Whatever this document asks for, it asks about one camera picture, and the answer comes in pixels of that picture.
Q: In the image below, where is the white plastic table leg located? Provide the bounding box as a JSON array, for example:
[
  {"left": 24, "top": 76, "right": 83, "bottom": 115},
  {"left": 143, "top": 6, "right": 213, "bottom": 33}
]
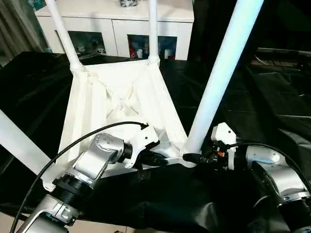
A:
[
  {"left": 183, "top": 0, "right": 265, "bottom": 156},
  {"left": 147, "top": 0, "right": 161, "bottom": 66},
  {"left": 44, "top": 0, "right": 85, "bottom": 71},
  {"left": 0, "top": 108, "right": 53, "bottom": 178}
]

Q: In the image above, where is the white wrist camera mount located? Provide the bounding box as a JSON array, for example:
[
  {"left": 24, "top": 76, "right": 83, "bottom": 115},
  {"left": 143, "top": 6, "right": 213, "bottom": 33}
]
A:
[
  {"left": 123, "top": 124, "right": 161, "bottom": 170},
  {"left": 210, "top": 122, "right": 238, "bottom": 171}
]

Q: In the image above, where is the dark item on cabinet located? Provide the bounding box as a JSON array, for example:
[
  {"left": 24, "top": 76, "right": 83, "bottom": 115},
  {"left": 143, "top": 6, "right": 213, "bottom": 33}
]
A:
[{"left": 118, "top": 0, "right": 139, "bottom": 8}]

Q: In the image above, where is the white plastic table top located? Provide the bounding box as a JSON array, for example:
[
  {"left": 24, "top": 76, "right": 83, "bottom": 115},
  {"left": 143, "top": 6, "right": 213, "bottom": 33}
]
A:
[{"left": 42, "top": 59, "right": 198, "bottom": 193}]

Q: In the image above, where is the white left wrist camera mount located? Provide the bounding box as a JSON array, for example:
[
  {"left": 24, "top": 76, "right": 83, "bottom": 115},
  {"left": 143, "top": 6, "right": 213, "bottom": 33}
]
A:
[{"left": 123, "top": 124, "right": 161, "bottom": 170}]

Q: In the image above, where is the white glass-door cabinet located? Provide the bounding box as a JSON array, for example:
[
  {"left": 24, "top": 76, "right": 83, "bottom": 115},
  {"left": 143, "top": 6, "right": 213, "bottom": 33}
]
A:
[{"left": 35, "top": 0, "right": 195, "bottom": 61}]

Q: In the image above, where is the black work mat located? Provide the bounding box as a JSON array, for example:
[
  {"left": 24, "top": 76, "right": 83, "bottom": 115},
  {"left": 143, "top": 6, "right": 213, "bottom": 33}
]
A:
[{"left": 0, "top": 50, "right": 311, "bottom": 233}]

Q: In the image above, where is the grey curtain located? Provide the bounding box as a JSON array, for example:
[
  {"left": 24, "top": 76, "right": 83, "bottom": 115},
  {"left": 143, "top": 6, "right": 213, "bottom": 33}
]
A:
[{"left": 0, "top": 0, "right": 50, "bottom": 67}]

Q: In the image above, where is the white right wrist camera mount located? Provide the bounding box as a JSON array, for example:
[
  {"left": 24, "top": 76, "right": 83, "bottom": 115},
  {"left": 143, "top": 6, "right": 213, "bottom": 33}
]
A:
[{"left": 210, "top": 122, "right": 238, "bottom": 171}]

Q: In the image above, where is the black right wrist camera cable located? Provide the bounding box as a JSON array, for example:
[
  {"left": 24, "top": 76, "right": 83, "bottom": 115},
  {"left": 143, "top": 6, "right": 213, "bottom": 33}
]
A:
[{"left": 223, "top": 142, "right": 311, "bottom": 193}]

